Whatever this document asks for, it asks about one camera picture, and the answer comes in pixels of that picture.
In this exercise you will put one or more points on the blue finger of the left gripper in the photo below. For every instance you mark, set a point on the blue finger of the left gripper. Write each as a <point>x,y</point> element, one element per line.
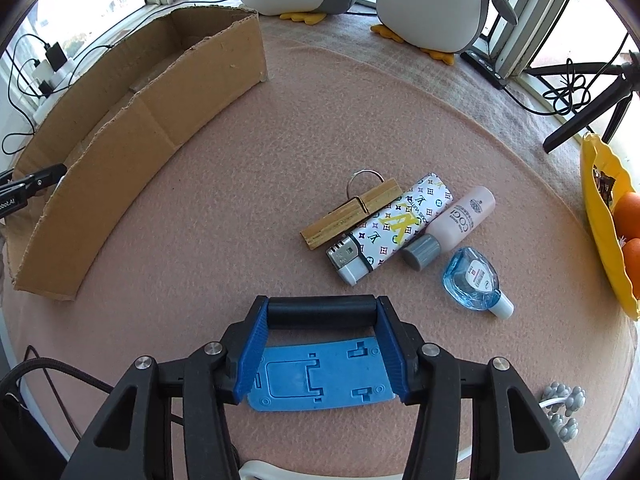
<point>19,191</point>

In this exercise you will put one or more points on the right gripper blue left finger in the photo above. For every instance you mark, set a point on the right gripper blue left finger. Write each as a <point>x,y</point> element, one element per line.
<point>245,343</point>

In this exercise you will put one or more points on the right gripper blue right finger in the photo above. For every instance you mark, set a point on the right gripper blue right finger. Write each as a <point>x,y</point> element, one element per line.
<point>399,343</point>

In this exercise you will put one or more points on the blue black phone stand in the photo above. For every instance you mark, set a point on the blue black phone stand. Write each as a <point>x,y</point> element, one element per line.
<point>324,375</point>

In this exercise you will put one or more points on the patterned white lighter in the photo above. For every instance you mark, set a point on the patterned white lighter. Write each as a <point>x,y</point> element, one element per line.
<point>382,235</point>

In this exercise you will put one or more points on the pink bottle grey cap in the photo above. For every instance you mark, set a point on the pink bottle grey cap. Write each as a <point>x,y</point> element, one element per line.
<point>448,229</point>

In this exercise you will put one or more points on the blue correction tape dispenser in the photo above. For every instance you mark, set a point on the blue correction tape dispenser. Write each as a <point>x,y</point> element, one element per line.
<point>473,282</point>

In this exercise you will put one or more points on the white power strip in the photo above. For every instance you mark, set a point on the white power strip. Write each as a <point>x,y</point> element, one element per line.
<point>52,84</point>

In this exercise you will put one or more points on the black power bank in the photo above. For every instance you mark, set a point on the black power bank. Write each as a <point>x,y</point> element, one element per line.
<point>56,56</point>

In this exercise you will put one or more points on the open cardboard box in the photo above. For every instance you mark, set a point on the open cardboard box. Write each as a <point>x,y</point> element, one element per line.
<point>116,128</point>

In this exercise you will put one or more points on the orange fruit right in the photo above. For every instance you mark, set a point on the orange fruit right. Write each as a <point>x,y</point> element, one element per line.
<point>631,254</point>

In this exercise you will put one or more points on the wrapped candies in bowl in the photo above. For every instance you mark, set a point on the wrapped candies in bowl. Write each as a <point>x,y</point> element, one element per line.
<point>604,185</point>

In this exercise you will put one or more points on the yellow fruit bowl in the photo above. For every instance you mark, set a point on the yellow fruit bowl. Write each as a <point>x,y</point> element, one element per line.
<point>597,158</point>

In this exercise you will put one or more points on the small plush penguin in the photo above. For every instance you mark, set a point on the small plush penguin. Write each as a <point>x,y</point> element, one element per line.
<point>440,28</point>

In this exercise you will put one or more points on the black tripod stand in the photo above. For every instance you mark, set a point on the black tripod stand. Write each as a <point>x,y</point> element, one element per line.
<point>588,91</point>

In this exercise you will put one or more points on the wooden clip with ring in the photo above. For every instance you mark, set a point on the wooden clip with ring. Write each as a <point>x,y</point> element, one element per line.
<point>354,211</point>

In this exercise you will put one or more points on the black inline cable controller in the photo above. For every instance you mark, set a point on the black inline cable controller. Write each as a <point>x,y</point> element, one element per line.
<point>482,66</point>

